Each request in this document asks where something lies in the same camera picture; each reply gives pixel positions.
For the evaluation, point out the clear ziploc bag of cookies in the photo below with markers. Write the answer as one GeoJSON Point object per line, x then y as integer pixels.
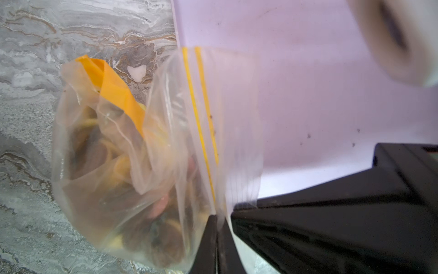
{"type": "Point", "coordinates": [139, 180]}

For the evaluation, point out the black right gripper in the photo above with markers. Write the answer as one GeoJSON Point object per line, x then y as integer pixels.
{"type": "Point", "coordinates": [379, 221]}

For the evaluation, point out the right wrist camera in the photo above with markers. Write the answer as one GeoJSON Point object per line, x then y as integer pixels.
{"type": "Point", "coordinates": [402, 37]}

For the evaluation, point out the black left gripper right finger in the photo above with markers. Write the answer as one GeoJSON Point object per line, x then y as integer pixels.
{"type": "Point", "coordinates": [229, 261]}

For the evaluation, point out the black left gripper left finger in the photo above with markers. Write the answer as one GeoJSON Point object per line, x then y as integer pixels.
{"type": "Point", "coordinates": [206, 257]}

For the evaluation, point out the lilac plastic tray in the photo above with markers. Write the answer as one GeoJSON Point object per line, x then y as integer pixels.
{"type": "Point", "coordinates": [324, 102]}

